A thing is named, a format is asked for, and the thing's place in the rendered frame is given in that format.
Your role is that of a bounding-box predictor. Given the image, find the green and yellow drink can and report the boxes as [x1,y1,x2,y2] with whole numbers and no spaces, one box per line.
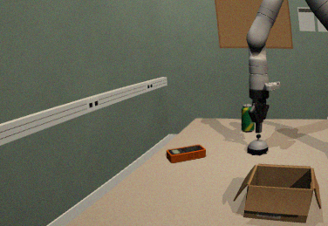
[242,104,255,133]

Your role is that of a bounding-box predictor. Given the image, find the open brown cardboard box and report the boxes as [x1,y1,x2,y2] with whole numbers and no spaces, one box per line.
[233,164,321,223]

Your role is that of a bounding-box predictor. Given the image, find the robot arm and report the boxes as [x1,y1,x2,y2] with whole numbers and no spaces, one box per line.
[246,0,328,91]

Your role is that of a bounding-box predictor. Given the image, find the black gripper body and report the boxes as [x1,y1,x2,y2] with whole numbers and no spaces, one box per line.
[249,89,269,114]

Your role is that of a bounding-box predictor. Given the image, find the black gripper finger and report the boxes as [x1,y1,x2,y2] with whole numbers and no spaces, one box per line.
[248,103,263,134]
[261,103,269,124]

